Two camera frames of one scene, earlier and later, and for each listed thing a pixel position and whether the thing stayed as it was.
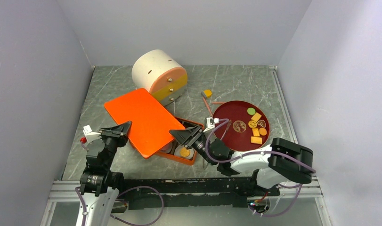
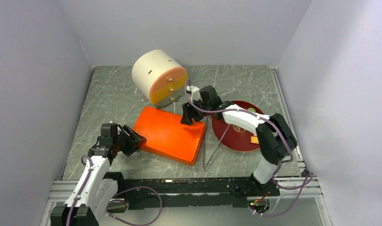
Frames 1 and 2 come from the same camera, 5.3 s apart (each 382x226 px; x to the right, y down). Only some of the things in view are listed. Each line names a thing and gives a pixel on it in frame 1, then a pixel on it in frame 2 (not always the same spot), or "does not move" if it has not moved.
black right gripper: [187, 137] to [188, 113]
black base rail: [231, 191] does not move
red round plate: [247, 127] does not move
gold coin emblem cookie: [239, 126] does not move
